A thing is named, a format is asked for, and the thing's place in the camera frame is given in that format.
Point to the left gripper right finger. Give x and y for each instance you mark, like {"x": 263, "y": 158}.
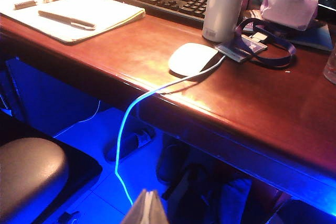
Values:
{"x": 157, "y": 214}

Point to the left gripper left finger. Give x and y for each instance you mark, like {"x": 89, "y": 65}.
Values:
{"x": 137, "y": 213}

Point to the white thermos bottle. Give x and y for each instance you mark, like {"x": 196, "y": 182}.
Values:
{"x": 223, "y": 6}

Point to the glass cup with logo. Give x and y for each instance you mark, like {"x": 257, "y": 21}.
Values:
{"x": 331, "y": 72}

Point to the dark slipper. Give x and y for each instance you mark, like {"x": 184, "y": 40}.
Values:
{"x": 170, "y": 161}
{"x": 128, "y": 145}

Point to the white computer mouse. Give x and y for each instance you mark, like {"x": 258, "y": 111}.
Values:
{"x": 191, "y": 58}

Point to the black pen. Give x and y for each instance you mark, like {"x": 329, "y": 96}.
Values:
{"x": 55, "y": 17}

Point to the white paper notepad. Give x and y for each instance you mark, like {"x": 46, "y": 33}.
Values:
{"x": 78, "y": 9}

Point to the small purple box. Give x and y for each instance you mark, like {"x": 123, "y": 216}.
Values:
{"x": 247, "y": 1}

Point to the blue flat book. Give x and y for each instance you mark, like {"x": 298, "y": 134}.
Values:
{"x": 315, "y": 37}

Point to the silver pen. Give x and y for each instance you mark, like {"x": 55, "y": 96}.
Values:
{"x": 26, "y": 4}

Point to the pink tissue pack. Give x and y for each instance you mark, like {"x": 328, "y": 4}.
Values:
{"x": 288, "y": 9}

